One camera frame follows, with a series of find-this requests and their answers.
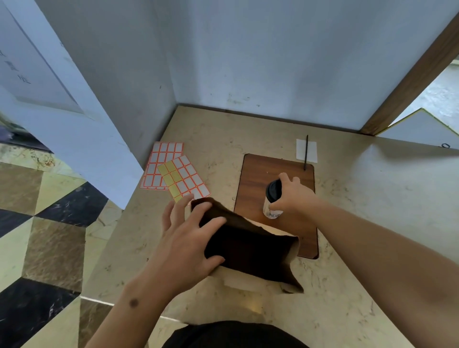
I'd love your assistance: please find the person's left hand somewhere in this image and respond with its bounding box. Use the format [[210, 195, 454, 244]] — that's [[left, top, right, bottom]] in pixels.
[[142, 193, 228, 299]]

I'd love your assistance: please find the person's right hand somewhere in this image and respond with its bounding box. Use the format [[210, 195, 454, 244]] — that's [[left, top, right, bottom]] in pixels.
[[268, 173, 323, 218]]

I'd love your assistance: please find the white cup with black lid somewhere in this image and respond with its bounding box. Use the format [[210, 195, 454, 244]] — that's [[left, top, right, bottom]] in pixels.
[[262, 179, 284, 219]]

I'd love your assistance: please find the white paper napkin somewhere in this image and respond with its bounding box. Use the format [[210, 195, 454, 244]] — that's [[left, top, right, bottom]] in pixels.
[[296, 139, 318, 164]]

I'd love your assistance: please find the brown paper bag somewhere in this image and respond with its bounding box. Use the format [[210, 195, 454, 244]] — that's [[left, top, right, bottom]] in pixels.
[[190, 197, 305, 294]]

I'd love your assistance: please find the partly yellow label sheet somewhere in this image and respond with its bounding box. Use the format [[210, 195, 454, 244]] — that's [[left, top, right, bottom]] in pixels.
[[157, 154, 211, 203]]

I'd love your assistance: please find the person's right forearm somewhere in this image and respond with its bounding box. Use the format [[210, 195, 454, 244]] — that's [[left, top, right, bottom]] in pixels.
[[312, 199, 459, 348]]

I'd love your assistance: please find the person's black clothing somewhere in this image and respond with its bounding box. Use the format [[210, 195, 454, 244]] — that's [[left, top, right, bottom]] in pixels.
[[163, 321, 309, 348]]

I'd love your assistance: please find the brown wooden board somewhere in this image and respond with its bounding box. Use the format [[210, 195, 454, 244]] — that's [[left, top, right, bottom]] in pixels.
[[233, 153, 320, 260]]

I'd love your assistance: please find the orange-bordered white label sheet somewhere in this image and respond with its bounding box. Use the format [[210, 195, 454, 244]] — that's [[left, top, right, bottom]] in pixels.
[[140, 141, 184, 190]]

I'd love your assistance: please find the white board with yellow edge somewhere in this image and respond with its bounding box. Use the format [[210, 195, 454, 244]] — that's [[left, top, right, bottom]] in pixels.
[[376, 108, 459, 151]]

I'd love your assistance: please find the white panelled door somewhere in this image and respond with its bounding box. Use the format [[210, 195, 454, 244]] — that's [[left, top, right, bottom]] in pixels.
[[0, 0, 144, 210]]

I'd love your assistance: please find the brown wooden door frame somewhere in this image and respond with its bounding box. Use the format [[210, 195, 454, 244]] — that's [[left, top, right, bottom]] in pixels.
[[360, 12, 459, 136]]

